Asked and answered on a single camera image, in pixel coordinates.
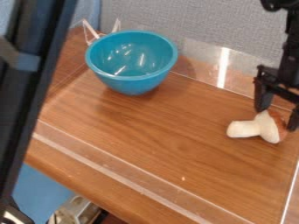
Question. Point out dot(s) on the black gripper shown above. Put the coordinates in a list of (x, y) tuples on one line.
[(273, 81)]

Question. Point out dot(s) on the white brown toy mushroom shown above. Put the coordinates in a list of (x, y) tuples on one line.
[(266, 125)]

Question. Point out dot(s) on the blue plastic bowl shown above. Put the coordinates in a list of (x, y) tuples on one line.
[(132, 60)]

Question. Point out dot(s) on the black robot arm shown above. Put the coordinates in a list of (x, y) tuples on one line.
[(291, 30)]

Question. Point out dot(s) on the clear acrylic back barrier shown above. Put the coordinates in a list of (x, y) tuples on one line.
[(225, 69)]

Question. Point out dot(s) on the clear acrylic barrier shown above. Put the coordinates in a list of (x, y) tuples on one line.
[(193, 207), (225, 69)]

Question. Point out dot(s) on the clear acrylic front barrier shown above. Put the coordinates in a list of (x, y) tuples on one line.
[(193, 207)]

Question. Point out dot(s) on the black stand leg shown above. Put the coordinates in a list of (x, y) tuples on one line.
[(12, 215)]

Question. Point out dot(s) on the clear acrylic corner bracket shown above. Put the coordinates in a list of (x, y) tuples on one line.
[(92, 34)]

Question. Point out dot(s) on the dark blue metal post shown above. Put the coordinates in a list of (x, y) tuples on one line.
[(29, 51)]

